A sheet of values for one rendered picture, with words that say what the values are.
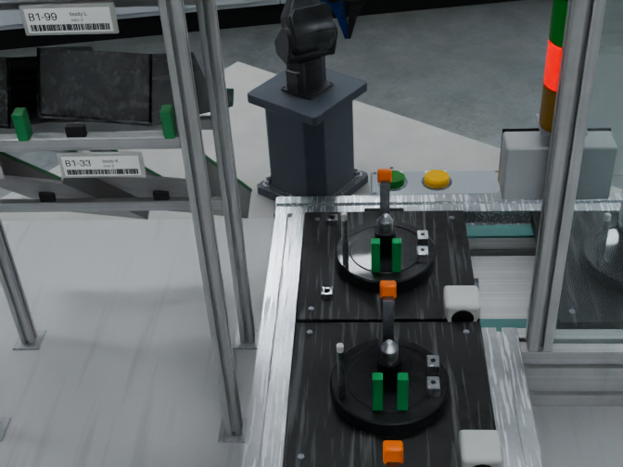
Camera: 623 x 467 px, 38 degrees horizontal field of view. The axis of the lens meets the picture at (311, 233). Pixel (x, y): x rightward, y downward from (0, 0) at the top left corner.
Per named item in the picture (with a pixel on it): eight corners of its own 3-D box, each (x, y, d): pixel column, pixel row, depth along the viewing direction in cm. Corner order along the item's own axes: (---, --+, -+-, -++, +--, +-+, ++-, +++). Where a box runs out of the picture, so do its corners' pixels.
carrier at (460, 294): (305, 222, 140) (300, 153, 132) (464, 220, 138) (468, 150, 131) (296, 331, 121) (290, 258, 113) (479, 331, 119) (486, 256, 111)
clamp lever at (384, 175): (377, 220, 131) (377, 168, 129) (391, 220, 131) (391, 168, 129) (377, 226, 128) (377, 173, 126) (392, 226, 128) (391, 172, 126)
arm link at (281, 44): (275, 54, 149) (272, 18, 145) (325, 43, 151) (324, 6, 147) (290, 70, 144) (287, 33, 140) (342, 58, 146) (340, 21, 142)
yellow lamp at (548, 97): (535, 112, 102) (540, 73, 99) (580, 111, 101) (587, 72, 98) (542, 136, 98) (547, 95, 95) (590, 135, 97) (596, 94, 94)
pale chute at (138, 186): (164, 210, 138) (169, 181, 138) (248, 218, 135) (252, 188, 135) (84, 172, 110) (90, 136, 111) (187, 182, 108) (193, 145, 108)
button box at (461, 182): (370, 200, 152) (370, 170, 148) (498, 199, 151) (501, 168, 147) (371, 226, 146) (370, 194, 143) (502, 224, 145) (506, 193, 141)
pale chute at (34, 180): (68, 211, 139) (71, 183, 139) (148, 220, 136) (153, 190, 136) (-36, 174, 111) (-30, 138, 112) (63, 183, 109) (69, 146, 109)
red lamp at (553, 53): (540, 72, 99) (544, 31, 96) (587, 71, 98) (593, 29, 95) (547, 94, 95) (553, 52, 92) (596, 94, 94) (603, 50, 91)
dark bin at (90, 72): (141, 100, 124) (142, 44, 122) (234, 107, 121) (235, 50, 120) (37, 118, 97) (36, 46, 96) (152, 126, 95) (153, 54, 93)
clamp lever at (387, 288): (379, 338, 112) (379, 280, 110) (396, 338, 112) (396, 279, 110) (380, 349, 109) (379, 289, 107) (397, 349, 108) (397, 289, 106)
